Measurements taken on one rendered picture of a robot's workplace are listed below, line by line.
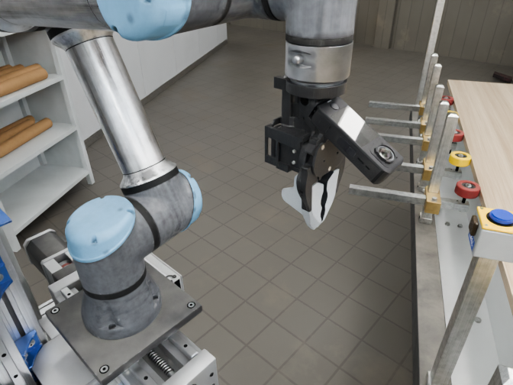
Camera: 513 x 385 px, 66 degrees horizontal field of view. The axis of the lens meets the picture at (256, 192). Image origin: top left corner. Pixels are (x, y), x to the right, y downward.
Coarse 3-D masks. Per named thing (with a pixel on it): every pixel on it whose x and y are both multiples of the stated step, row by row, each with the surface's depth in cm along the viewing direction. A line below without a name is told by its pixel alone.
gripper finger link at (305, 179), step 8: (312, 160) 48; (304, 168) 47; (304, 176) 48; (312, 176) 49; (296, 184) 49; (304, 184) 48; (312, 184) 49; (304, 192) 49; (304, 200) 50; (304, 208) 52
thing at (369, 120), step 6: (366, 120) 216; (372, 120) 215; (378, 120) 214; (384, 120) 213; (390, 120) 213; (396, 120) 213; (402, 120) 213; (396, 126) 213; (402, 126) 212; (408, 126) 211; (414, 126) 210
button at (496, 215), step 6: (492, 210) 72; (498, 210) 72; (504, 210) 72; (492, 216) 71; (498, 216) 71; (504, 216) 71; (510, 216) 71; (498, 222) 71; (504, 222) 70; (510, 222) 70
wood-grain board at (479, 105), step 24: (456, 96) 226; (480, 96) 225; (504, 96) 225; (480, 120) 195; (504, 120) 195; (480, 144) 172; (504, 144) 172; (480, 168) 154; (504, 168) 154; (480, 192) 140; (504, 192) 139; (504, 264) 108
